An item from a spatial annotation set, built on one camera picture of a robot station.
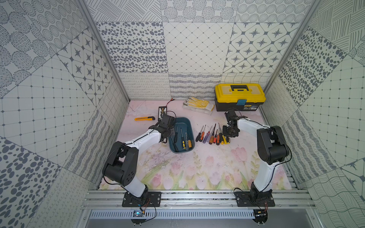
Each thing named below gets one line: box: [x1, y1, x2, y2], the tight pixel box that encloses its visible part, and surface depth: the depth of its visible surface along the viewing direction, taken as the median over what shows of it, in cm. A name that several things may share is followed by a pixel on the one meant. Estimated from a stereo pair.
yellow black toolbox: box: [214, 83, 267, 112], surface depth 106 cm
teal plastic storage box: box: [168, 116, 195, 154], surface depth 97 cm
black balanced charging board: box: [157, 106, 167, 122], surface depth 116 cm
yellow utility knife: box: [134, 115, 156, 122], surface depth 110 cm
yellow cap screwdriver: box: [220, 134, 231, 145], surface depth 97 cm
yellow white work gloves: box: [182, 96, 215, 115], surface depth 118 cm
